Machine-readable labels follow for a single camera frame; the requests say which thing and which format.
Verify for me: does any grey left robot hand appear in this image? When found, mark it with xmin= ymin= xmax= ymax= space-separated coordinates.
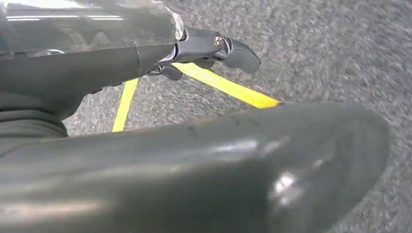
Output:
xmin=0 ymin=0 xmax=392 ymax=233

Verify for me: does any yellow floor tape square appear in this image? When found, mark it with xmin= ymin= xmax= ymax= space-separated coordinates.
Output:
xmin=111 ymin=62 xmax=282 ymax=133

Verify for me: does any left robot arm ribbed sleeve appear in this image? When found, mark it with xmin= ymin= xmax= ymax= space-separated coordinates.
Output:
xmin=0 ymin=91 xmax=69 ymax=156

